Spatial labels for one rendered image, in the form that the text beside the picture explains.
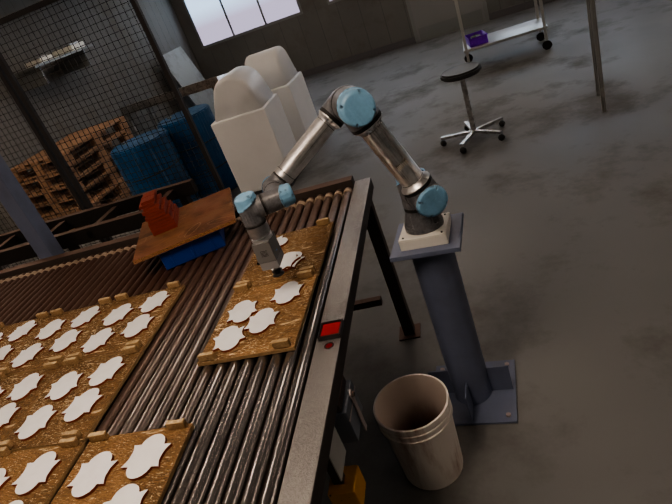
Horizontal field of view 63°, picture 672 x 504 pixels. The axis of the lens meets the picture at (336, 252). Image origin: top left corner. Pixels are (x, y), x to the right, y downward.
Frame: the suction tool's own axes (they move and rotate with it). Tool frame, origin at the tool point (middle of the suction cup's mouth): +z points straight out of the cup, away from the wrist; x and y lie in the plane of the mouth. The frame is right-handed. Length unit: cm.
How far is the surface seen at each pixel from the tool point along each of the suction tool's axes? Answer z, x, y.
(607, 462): 103, 95, 15
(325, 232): 9.0, 9.1, -42.2
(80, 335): 9, -94, -5
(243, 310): 8.0, -15.9, 5.8
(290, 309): 9.0, 3.0, 10.3
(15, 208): -26, -174, -100
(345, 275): 11.1, 20.6, -7.2
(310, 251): 9.0, 4.4, -28.4
